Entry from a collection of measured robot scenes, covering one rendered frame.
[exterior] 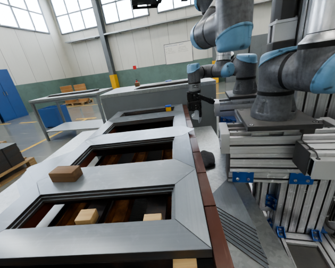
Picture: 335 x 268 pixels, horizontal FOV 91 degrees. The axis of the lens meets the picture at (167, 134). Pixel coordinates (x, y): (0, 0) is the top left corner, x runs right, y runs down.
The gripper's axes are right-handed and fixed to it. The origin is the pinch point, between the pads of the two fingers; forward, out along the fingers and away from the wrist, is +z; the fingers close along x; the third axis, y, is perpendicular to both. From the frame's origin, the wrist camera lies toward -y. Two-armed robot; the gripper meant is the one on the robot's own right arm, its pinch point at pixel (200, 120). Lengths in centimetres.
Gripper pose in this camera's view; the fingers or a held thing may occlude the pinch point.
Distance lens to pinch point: 110.5
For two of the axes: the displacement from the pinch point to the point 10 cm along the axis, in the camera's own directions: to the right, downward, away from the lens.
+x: -0.1, 4.0, -9.2
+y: -9.9, 1.2, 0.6
